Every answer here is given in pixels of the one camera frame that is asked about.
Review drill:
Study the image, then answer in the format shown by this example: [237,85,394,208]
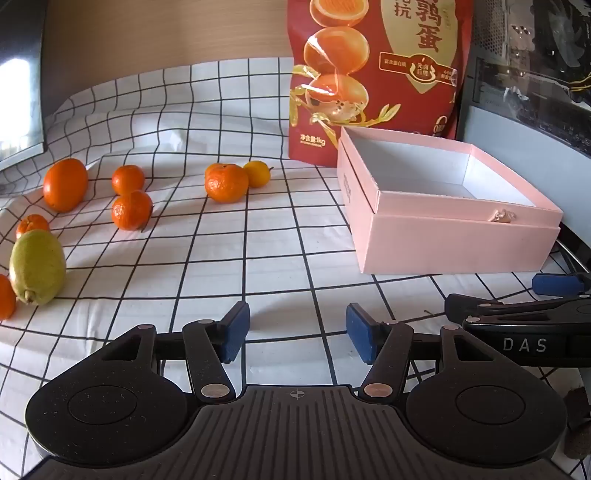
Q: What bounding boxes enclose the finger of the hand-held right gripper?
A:
[445,293,591,328]
[531,273,591,297]

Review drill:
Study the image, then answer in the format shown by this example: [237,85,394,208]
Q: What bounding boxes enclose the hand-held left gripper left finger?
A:
[95,301,252,403]

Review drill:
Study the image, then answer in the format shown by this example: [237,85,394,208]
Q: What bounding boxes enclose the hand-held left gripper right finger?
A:
[345,302,502,403]

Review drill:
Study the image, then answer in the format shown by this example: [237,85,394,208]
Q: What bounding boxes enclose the pink cardboard box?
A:
[336,126,565,275]

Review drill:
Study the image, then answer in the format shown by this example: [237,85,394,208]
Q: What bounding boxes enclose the orange tangerine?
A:
[112,165,146,196]
[204,162,250,204]
[0,274,17,321]
[112,190,153,232]
[16,214,51,240]

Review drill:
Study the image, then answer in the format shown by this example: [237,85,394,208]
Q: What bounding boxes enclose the small yellow-orange citrus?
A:
[243,160,273,188]

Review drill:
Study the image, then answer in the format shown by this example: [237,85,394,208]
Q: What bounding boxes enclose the green pear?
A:
[9,229,66,306]

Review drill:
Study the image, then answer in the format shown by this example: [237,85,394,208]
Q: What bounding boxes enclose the large smooth orange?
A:
[43,158,89,213]

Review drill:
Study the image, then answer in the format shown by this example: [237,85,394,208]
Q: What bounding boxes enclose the white black-checked cloth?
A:
[0,58,591,480]

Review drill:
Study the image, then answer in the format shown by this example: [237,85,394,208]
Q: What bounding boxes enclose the glass-sided computer case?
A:
[455,0,591,241]

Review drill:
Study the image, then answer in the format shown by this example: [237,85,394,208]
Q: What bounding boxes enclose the red printed snack bag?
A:
[286,0,474,169]

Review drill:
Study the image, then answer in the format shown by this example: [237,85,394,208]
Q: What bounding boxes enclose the black computer monitor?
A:
[0,0,48,174]

